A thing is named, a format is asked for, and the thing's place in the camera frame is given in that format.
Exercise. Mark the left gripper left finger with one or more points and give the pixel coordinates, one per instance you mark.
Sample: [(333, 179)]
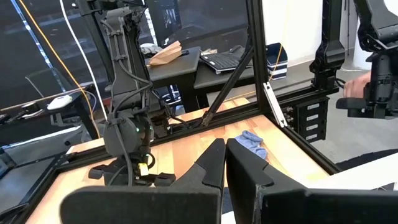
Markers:
[(155, 205)]

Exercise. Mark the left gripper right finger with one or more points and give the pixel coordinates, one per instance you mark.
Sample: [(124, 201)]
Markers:
[(295, 208)]

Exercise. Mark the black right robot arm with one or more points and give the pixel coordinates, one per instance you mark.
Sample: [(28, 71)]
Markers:
[(124, 133)]

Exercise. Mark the light blue sock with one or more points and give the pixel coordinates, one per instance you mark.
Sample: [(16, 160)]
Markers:
[(250, 141)]

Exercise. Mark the black box with white labels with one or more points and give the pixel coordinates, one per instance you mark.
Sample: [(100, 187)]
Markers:
[(311, 121)]

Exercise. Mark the silver metal strip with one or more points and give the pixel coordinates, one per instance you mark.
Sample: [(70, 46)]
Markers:
[(275, 105)]

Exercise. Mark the black desk with wood edge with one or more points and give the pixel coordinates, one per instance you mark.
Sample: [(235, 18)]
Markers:
[(82, 109)]

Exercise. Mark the person's hand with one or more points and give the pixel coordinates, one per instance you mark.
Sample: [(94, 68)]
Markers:
[(356, 85)]

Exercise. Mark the dark grey desk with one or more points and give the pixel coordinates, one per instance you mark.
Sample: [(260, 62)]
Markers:
[(217, 81), (174, 67)]

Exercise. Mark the white oval device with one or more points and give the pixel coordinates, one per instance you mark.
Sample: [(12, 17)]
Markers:
[(59, 102)]

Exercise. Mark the blue white striped box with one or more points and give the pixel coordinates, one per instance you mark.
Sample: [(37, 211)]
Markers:
[(276, 62)]

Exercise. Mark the brown paper bag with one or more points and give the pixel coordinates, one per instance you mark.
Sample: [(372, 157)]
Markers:
[(164, 54)]

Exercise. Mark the black computer keyboard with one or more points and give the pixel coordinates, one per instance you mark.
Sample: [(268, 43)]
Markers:
[(222, 60)]

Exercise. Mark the black aluminium table frame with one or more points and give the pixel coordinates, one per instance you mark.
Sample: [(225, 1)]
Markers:
[(259, 46)]

